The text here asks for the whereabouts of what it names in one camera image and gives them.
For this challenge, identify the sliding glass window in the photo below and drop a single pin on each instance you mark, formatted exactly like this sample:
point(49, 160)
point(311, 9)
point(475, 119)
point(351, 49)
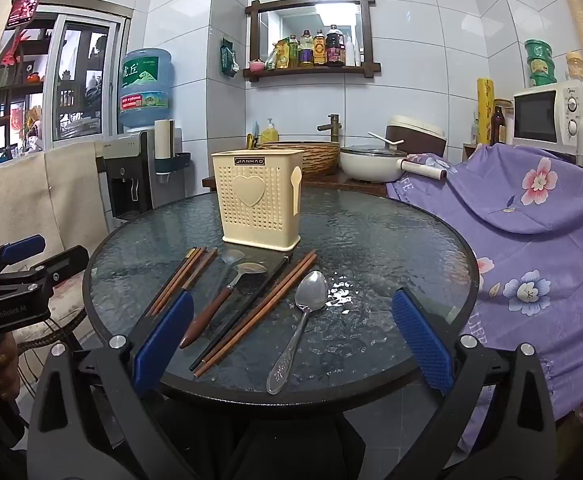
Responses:
point(71, 75)

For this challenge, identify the beige cloth cover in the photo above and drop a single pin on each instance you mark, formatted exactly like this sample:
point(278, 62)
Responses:
point(36, 200)

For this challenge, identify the green packet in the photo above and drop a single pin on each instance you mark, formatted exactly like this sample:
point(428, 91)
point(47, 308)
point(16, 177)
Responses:
point(229, 57)

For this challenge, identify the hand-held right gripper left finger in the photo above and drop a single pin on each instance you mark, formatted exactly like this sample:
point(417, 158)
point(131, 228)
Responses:
point(164, 342)

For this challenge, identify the white plastic bottle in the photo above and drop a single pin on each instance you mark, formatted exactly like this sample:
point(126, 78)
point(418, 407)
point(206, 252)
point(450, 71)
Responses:
point(350, 52)

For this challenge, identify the brown and white rice cooker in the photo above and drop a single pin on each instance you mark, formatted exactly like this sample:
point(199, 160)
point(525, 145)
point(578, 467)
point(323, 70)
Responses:
point(416, 132)

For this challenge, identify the amber labelled sauce bottle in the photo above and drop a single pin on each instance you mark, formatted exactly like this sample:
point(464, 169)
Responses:
point(320, 50)

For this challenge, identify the brown glass bottle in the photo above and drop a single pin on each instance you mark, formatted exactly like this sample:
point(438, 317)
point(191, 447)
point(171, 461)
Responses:
point(498, 127)

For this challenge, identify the large metal spoon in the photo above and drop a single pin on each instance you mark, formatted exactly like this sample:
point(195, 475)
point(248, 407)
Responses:
point(311, 292)

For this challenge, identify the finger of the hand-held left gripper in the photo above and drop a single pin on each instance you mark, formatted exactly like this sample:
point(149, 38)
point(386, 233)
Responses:
point(66, 265)
point(21, 249)

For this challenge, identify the woven pattern wash basin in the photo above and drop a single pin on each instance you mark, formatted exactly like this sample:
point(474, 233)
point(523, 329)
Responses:
point(316, 157)

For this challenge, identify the cream perforated utensil holder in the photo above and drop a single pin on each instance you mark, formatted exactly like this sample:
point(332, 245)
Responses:
point(256, 210)

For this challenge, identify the stack of green noodle cups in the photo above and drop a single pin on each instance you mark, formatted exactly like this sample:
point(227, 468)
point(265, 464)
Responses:
point(539, 62)

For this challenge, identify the white ladle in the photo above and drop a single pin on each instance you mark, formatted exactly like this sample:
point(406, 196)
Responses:
point(384, 139)

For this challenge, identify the blue water jug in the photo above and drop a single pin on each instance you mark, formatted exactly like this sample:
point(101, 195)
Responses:
point(145, 90)

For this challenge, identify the white microwave oven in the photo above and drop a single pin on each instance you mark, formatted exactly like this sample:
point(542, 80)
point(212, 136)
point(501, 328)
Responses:
point(536, 117)

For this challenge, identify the green snack bag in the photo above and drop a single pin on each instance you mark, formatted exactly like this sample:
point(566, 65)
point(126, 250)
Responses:
point(270, 61)

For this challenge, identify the purple floral cloth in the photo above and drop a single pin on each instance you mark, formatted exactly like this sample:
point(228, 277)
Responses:
point(531, 240)

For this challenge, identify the silver water dispenser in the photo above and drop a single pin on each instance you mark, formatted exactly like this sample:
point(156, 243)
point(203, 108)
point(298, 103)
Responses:
point(124, 185)

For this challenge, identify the yellow seasoning packet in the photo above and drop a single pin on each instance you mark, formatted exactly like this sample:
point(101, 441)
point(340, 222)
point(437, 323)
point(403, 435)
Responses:
point(283, 55)

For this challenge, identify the white pot with glass lid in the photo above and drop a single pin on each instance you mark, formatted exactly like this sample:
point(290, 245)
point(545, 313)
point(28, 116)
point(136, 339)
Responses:
point(371, 167)

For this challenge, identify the yellow soap dispenser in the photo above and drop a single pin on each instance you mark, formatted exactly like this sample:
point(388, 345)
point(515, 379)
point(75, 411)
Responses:
point(270, 133)

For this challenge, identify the yellow roll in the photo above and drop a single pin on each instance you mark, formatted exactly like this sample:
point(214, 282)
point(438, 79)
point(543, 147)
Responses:
point(485, 110)

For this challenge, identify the yellow cooking oil bottle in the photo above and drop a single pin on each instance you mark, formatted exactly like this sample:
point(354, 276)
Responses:
point(306, 52)

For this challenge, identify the wooden framed mirror shelf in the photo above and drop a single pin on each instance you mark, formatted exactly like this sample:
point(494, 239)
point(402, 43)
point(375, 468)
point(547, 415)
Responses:
point(251, 35)

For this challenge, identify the brass faucet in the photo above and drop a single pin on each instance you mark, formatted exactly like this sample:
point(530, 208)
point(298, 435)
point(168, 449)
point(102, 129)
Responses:
point(332, 127)

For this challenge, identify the green wall-mounted holder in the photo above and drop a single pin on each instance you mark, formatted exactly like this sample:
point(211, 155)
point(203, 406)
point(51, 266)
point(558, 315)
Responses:
point(176, 160)

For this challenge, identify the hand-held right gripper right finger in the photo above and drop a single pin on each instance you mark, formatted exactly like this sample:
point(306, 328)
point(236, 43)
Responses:
point(421, 342)

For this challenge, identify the white paper cup tube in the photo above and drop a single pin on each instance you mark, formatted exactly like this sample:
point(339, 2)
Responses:
point(163, 145)

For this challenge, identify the plain black chopstick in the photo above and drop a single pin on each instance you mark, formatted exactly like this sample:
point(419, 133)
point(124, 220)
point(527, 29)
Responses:
point(241, 315)

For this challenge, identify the dark soy sauce bottle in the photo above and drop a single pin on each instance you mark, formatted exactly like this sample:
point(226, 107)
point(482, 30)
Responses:
point(335, 49)

